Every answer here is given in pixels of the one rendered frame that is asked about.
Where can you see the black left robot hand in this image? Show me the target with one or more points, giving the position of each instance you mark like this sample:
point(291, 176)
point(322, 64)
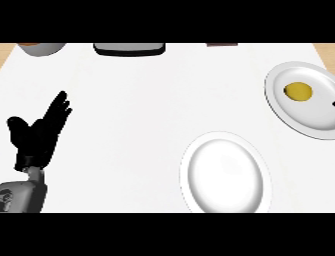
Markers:
point(37, 133)

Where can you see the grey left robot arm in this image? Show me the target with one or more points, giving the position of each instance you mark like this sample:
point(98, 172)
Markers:
point(15, 196)

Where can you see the white plate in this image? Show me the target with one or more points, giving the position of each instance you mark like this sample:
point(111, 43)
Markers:
point(225, 173)
point(318, 110)

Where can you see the yellow lemon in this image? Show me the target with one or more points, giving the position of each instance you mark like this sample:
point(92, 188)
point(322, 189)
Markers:
point(299, 91)

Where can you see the grey bowl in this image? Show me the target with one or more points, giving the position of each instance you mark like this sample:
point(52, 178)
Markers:
point(40, 48)

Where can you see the grey and black appliance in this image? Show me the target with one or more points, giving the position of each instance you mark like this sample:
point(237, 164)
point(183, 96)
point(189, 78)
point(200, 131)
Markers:
point(129, 49)

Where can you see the brown object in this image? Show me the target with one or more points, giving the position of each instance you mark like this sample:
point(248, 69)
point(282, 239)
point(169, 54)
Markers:
point(222, 44)

